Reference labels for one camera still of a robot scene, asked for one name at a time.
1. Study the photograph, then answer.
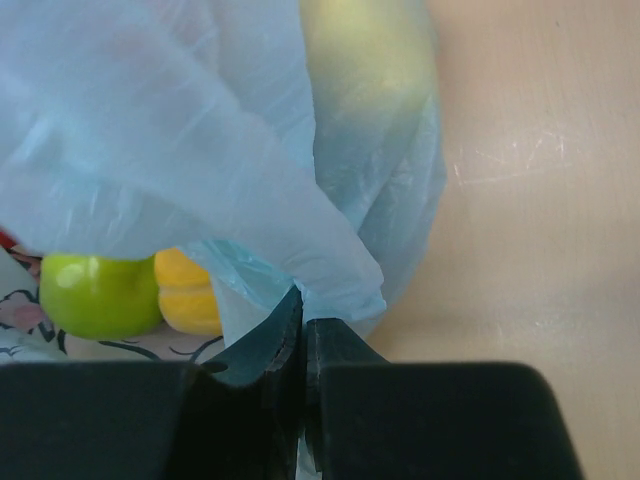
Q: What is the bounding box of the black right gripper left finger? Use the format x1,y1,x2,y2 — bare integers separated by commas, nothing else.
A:
1,290,302,479

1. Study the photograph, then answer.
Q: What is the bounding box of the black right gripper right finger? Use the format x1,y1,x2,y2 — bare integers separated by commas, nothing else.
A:
305,319,583,479

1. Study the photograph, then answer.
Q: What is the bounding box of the yellow apricot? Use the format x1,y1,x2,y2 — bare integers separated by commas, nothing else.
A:
154,248,222,337

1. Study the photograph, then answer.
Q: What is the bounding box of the green apple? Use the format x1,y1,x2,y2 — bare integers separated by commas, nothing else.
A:
39,254,163,341

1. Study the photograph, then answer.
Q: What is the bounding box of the light blue printed plastic bag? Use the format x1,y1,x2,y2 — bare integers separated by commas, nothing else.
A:
0,0,449,480

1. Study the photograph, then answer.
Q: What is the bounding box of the green yellow mango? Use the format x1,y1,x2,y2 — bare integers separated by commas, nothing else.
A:
300,1,434,203

